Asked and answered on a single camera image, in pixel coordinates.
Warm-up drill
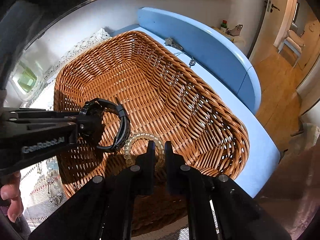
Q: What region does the black smartwatch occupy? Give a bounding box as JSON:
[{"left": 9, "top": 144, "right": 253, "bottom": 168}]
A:
[{"left": 77, "top": 98, "right": 131, "bottom": 153}]

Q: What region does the clear yellowish spiral hair tie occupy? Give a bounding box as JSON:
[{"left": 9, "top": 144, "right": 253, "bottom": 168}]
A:
[{"left": 122, "top": 132, "right": 166, "bottom": 168}]

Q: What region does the left hand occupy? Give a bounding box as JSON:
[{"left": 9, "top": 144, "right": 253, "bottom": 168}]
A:
[{"left": 1, "top": 171, "right": 24, "bottom": 223}]

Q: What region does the glass vase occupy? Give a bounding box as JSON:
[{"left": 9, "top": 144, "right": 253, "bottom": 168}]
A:
[{"left": 9, "top": 59, "right": 44, "bottom": 102}]

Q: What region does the striped woven table mat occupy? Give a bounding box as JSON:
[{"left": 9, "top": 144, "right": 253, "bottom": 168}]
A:
[{"left": 23, "top": 31, "right": 191, "bottom": 239}]

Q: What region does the pink blanket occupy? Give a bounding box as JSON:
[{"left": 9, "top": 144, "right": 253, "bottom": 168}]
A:
[{"left": 255, "top": 123, "right": 319, "bottom": 239}]

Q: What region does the brown wicker basket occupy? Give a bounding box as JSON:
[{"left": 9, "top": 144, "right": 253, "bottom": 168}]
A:
[{"left": 54, "top": 31, "right": 249, "bottom": 237}]

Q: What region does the blue chair in hallway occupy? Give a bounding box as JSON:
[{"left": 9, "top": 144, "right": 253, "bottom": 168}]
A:
[{"left": 278, "top": 29, "right": 305, "bottom": 67}]

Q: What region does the white door with handle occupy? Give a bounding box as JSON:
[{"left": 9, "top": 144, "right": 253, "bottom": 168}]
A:
[{"left": 249, "top": 0, "right": 287, "bottom": 66}]

